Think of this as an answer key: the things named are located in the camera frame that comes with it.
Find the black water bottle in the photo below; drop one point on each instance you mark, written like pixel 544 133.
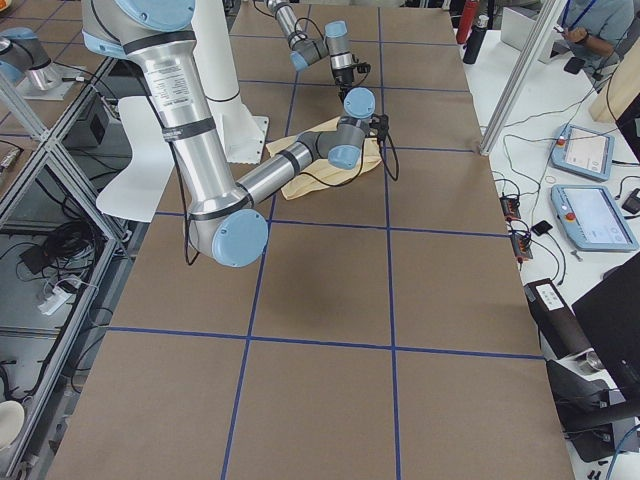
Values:
pixel 475 40

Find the white power strip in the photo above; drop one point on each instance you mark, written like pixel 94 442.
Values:
pixel 59 296

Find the aluminium frame post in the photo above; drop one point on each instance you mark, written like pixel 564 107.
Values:
pixel 533 46

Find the lower blue teach pendant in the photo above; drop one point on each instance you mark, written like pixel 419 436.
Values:
pixel 591 219

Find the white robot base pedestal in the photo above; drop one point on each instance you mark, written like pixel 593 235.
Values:
pixel 136 191

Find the red water bottle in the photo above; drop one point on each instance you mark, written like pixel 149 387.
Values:
pixel 466 20

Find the person in blue shirt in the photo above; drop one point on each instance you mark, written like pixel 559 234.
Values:
pixel 595 29

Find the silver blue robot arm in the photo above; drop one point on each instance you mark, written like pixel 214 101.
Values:
pixel 183 51
pixel 310 35

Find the black monitor stand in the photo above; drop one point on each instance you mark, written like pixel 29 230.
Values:
pixel 594 374

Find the blue teach pendant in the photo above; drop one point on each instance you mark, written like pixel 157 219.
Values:
pixel 591 219
pixel 583 152

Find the cream long-sleeve graphic shirt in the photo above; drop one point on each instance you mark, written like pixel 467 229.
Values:
pixel 314 177

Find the upper blue teach pendant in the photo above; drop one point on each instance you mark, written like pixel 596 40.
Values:
pixel 583 152

